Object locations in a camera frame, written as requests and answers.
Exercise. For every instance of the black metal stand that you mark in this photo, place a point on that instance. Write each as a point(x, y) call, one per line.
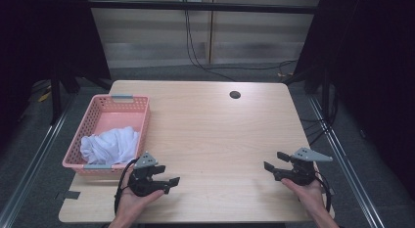
point(56, 97)

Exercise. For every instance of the person's left hand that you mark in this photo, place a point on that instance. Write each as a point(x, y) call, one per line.
point(130, 202)

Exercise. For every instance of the pink plastic basket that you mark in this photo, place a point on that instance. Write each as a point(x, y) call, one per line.
point(109, 118)

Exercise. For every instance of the person's right hand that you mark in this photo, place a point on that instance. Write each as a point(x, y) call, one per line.
point(308, 192)

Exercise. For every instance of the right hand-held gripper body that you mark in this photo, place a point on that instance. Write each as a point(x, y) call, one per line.
point(300, 174)

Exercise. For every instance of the white printed towel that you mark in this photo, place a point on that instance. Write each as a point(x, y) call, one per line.
point(111, 145)

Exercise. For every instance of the yellow tool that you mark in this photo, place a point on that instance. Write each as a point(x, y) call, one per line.
point(44, 97)

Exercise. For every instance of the black tape strip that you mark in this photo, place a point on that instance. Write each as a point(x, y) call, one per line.
point(71, 195)

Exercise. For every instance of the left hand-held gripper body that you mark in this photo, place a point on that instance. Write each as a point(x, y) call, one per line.
point(143, 185)

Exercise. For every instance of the metal floor rail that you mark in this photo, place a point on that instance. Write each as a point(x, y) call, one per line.
point(36, 156)
point(345, 166)

